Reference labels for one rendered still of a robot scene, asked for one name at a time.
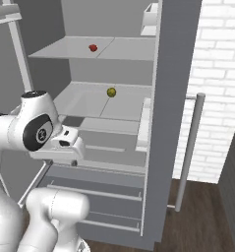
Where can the dark grey counter side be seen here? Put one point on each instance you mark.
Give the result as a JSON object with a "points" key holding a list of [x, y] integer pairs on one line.
{"points": [[233, 197]]}

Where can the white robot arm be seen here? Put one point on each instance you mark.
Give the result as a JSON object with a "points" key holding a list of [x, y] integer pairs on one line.
{"points": [[11, 210]]}

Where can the grey fridge door white frame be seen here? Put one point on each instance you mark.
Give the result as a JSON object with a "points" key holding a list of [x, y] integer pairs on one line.
{"points": [[2, 65]]}

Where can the glass fridge shelf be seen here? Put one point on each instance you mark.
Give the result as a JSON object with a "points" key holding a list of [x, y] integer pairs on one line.
{"points": [[122, 105], [129, 49]]}

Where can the white fridge door bin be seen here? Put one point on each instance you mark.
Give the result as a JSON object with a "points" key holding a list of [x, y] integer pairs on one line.
{"points": [[143, 128], [150, 19]]}

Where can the red strawberry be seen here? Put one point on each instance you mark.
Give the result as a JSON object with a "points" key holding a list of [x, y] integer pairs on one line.
{"points": [[93, 48]]}

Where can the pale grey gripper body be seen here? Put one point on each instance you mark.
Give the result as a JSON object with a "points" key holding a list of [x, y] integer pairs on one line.
{"points": [[65, 152]]}

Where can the grey fridge drawer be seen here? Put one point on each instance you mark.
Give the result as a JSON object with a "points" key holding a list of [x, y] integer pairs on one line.
{"points": [[102, 188], [115, 138], [112, 213]]}

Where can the grey fridge door with bins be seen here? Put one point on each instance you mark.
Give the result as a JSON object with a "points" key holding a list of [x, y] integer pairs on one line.
{"points": [[174, 98]]}

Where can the grey fridge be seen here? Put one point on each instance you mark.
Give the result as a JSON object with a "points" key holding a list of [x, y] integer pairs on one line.
{"points": [[105, 72]]}

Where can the yellow-green round fruit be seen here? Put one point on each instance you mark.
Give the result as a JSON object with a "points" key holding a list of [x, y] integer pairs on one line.
{"points": [[111, 92]]}

